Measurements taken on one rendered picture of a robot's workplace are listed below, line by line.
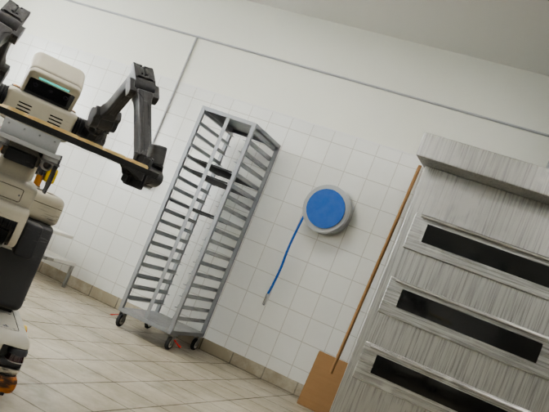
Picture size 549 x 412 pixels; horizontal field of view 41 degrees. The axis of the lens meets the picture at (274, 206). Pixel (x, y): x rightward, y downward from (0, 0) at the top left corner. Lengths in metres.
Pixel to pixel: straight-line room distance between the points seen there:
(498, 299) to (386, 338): 0.73
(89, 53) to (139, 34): 0.55
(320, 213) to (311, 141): 0.69
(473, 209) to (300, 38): 2.55
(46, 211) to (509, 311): 2.78
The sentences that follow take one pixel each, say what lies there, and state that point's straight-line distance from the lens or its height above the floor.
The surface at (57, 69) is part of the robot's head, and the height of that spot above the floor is 1.27.
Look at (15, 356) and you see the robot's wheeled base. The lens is 3.08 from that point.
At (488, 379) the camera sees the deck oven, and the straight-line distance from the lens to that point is 4.71.
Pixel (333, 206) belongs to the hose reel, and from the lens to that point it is 5.91.
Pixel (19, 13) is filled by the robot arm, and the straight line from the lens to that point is 2.62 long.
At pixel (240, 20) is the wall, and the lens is 6.92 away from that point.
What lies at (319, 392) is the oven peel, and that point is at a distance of 5.66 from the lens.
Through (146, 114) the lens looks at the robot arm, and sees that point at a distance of 2.53.
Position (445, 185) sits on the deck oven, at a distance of 4.87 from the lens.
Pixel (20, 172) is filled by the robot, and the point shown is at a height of 0.86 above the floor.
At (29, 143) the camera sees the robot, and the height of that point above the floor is 0.97.
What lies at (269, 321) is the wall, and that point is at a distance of 6.10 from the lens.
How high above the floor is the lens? 0.91
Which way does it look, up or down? 4 degrees up
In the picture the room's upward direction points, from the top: 22 degrees clockwise
